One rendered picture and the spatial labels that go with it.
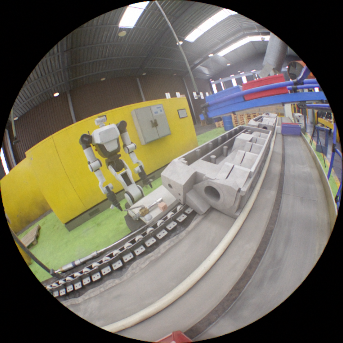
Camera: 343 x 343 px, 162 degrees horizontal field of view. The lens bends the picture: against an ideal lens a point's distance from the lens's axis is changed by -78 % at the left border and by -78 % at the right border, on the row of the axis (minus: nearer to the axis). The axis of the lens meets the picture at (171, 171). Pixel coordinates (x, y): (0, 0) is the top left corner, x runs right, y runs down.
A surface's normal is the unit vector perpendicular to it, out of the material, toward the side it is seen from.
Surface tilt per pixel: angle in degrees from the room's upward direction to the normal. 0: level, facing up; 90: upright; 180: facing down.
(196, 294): 0
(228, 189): 90
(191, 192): 40
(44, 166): 90
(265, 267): 0
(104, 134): 90
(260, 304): 0
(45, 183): 90
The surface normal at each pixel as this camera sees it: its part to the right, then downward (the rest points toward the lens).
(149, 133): 0.62, 0.15
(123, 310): -0.27, -0.88
